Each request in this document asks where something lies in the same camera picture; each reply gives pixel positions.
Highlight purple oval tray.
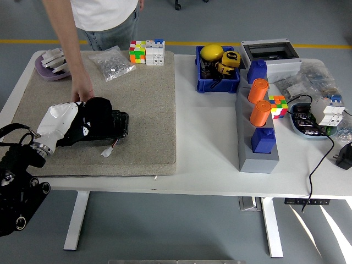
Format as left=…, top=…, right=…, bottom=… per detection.
left=34, top=53, right=73, bottom=82

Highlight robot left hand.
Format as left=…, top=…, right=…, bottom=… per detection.
left=37, top=101, right=85, bottom=147

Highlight white connector with red wires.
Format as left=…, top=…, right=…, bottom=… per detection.
left=101, top=137, right=121, bottom=158

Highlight person's hand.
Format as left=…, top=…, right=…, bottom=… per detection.
left=70, top=74, right=96, bottom=103

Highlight white plastic bracket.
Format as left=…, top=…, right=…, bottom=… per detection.
left=51, top=65, right=70, bottom=75

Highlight white table leg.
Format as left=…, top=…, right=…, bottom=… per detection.
left=260, top=197, right=284, bottom=259
left=63, top=191, right=91, bottom=251

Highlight clear bag of metal nuts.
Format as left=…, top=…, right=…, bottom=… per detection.
left=88, top=46, right=137, bottom=83

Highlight round yellow tape measure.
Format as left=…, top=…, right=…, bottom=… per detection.
left=221, top=51, right=241, bottom=69

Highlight black power cord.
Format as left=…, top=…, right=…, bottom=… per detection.
left=285, top=95, right=336, bottom=213

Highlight grey box under table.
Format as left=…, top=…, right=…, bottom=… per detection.
left=239, top=196, right=262, bottom=212

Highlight yellow black tape measure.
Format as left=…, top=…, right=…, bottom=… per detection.
left=215, top=62, right=235, bottom=77

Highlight blue plastic bin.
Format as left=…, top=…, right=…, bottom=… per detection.
left=195, top=46, right=241, bottom=95

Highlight blue square block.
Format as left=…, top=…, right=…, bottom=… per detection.
left=250, top=126, right=277, bottom=155
left=246, top=59, right=268, bottom=85

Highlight clear bags of small parts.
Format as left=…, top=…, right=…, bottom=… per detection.
left=274, top=61, right=341, bottom=103

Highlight black power adapter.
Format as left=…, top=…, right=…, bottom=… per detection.
left=333, top=141, right=352, bottom=171

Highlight white circuit breaker blue top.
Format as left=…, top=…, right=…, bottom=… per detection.
left=310, top=95, right=345, bottom=128
left=145, top=38, right=166, bottom=67

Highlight multicoloured puzzle cube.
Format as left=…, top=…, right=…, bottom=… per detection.
left=268, top=95, right=289, bottom=120
left=128, top=41, right=147, bottom=65

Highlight orange cylinder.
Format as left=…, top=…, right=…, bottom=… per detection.
left=247, top=78, right=270, bottom=105
left=249, top=100, right=272, bottom=128

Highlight black table control panel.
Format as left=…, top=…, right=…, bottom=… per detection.
left=284, top=198, right=331, bottom=206

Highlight silver metal bar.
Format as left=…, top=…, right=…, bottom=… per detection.
left=41, top=56, right=67, bottom=69

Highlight long grey block holder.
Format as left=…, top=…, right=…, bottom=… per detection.
left=235, top=68, right=281, bottom=174

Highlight yellow ball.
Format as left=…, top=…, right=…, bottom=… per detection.
left=200, top=44, right=224, bottom=62

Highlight light blue oval tray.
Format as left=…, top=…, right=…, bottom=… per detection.
left=288, top=102, right=341, bottom=141

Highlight dark electronic parts pile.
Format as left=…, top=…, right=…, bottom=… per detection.
left=291, top=104, right=328, bottom=136

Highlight small clear bag of screws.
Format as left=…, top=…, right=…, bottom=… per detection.
left=335, top=117, right=352, bottom=144

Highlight grey-brown table mat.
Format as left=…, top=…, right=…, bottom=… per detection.
left=10, top=50, right=177, bottom=177

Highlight grey electrical box clear lid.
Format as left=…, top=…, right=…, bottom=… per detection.
left=238, top=38, right=303, bottom=84

